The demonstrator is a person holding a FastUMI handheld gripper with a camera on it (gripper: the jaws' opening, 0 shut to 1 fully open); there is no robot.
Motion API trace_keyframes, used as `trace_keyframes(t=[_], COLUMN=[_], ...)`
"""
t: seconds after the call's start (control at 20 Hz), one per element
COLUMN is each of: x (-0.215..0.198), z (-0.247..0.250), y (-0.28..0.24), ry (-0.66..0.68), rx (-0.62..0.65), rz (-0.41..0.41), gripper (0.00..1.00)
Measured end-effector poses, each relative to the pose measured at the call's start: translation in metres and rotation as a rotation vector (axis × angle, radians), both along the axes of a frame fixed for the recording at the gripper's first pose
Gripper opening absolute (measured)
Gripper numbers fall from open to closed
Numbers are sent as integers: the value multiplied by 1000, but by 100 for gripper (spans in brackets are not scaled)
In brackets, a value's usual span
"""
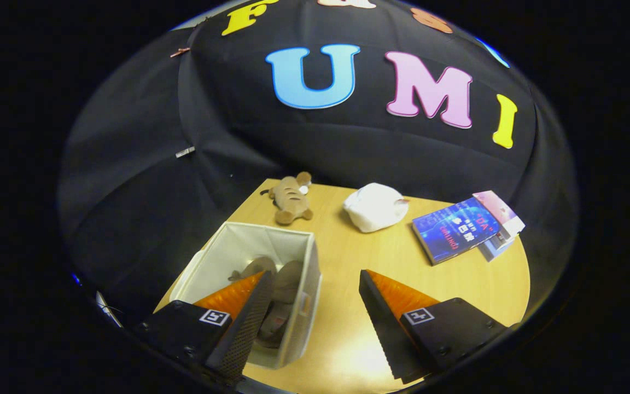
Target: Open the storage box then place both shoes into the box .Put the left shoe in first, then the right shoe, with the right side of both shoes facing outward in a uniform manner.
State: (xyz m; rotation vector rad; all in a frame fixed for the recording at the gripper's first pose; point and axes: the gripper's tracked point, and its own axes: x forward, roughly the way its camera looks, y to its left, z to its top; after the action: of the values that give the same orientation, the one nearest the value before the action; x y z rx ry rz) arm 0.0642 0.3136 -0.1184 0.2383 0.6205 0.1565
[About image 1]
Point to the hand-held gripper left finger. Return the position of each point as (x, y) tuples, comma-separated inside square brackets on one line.
[(241, 339)]

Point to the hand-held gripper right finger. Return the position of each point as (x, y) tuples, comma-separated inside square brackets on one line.
[(389, 334)]

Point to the brown suede shoe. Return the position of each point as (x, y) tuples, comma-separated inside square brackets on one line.
[(255, 266), (287, 279)]

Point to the grey fabric storage box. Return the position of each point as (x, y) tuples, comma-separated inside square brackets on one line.
[(238, 241)]

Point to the blue book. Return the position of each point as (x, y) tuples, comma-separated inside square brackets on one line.
[(454, 230)]

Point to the white plush toy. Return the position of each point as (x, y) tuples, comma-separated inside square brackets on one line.
[(375, 208)]

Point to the grey book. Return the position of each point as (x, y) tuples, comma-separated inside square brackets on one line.
[(495, 249)]

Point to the brown plush toy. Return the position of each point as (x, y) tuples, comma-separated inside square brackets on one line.
[(292, 200)]

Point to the pink book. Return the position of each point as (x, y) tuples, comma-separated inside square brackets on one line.
[(503, 213)]

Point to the black backdrop cloth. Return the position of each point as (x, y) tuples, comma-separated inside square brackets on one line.
[(348, 148)]

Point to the metal clip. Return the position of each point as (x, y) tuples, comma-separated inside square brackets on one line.
[(185, 152)]

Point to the pink clip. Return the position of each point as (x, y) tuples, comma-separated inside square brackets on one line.
[(180, 52)]

